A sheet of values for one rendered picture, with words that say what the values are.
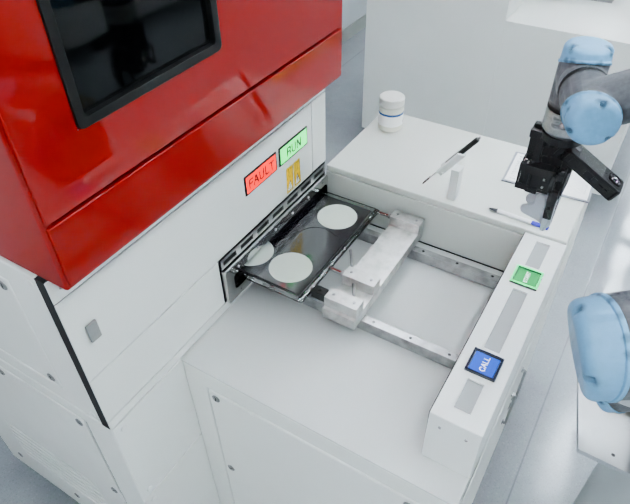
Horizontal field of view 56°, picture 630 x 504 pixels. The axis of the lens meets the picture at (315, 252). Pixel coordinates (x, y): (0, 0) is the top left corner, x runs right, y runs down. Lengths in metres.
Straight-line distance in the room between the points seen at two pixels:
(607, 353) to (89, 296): 0.76
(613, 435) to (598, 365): 0.62
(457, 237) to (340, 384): 0.50
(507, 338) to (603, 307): 0.51
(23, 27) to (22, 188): 0.19
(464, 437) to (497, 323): 0.26
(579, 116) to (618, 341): 0.37
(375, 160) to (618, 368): 1.04
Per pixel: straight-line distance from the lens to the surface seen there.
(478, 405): 1.08
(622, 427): 1.31
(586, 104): 0.92
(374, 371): 1.26
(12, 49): 0.77
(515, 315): 1.23
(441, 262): 1.47
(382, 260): 1.41
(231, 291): 1.35
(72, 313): 1.02
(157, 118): 0.94
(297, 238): 1.43
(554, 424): 2.29
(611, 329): 0.68
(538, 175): 1.12
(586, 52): 1.02
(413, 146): 1.66
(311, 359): 1.28
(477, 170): 1.59
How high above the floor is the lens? 1.83
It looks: 42 degrees down
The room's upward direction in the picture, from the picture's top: 1 degrees counter-clockwise
